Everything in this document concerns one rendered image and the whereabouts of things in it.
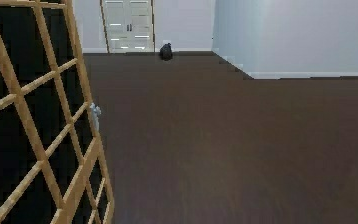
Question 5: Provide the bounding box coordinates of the black rubbish bag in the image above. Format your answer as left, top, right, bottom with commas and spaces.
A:
158, 43, 174, 62

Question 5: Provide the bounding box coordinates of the white panelled double door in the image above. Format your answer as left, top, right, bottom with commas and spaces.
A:
100, 0, 156, 54

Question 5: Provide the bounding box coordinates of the wooden lattice glass door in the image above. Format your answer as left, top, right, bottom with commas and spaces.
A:
0, 0, 116, 224

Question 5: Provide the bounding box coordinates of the grey door handle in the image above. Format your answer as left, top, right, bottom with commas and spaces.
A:
89, 102, 102, 132

